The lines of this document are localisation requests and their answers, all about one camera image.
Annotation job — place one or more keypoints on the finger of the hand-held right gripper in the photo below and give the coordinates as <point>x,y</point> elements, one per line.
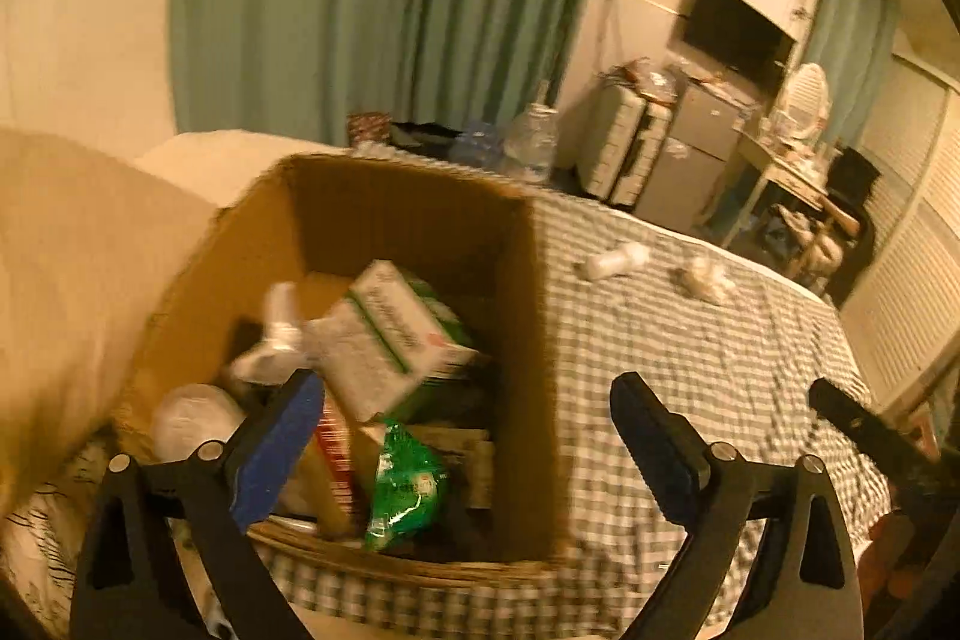
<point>862,419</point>

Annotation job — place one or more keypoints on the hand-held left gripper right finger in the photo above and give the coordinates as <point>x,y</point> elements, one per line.
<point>660,452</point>

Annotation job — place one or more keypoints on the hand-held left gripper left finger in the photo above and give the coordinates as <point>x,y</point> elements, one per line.
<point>277,445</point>

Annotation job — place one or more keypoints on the red and white box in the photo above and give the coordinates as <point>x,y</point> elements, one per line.
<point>334,460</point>

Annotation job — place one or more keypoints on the white round container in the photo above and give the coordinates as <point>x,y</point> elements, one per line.
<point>195,419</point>

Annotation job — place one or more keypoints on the small white plastic bottle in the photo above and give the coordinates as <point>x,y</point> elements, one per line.
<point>277,332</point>

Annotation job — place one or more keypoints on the green plastic packet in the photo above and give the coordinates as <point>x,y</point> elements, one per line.
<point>401,482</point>

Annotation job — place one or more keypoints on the white and green carton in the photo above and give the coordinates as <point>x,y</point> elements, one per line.
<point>382,332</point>

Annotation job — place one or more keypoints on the brown cardboard box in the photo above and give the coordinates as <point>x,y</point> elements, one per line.
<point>480,280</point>

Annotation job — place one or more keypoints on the grey checked bed sheet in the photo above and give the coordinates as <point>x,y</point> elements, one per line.
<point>675,347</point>

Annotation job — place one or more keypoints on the crumpled white tissue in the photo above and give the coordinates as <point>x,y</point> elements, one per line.
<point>705,280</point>

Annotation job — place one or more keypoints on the white squeeze tube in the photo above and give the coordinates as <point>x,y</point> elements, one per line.
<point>615,261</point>

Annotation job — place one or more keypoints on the white louvered wardrobe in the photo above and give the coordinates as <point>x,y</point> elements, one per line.
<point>907,220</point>

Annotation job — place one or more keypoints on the black chair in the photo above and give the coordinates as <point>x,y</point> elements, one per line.
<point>851,190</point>

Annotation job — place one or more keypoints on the cluttered wooden side table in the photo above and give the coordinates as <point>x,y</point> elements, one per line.
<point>780,183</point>

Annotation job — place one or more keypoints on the leaf printed white cloth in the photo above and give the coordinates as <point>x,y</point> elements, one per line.
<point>37,535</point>

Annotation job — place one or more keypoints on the grey mini fridge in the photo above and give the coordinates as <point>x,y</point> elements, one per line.
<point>690,160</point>

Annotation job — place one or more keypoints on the white pillow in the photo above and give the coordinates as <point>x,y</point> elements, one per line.
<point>210,156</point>

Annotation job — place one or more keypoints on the white ribbed suitcase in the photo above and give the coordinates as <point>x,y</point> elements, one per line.
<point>626,145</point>

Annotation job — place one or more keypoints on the white oval mirror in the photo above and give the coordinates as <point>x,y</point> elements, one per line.
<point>806,100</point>

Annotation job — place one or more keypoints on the patterned cup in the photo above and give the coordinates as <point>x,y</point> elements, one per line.
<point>367,126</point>

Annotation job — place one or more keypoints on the large clear water bottle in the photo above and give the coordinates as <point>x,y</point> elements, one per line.
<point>531,141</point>

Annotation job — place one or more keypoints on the small clear water bottle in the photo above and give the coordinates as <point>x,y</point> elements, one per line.
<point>476,141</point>

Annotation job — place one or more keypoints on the narrow green curtain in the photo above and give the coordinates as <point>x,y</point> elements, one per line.
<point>847,18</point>

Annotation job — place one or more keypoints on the black wall television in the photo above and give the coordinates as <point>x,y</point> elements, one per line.
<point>739,36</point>

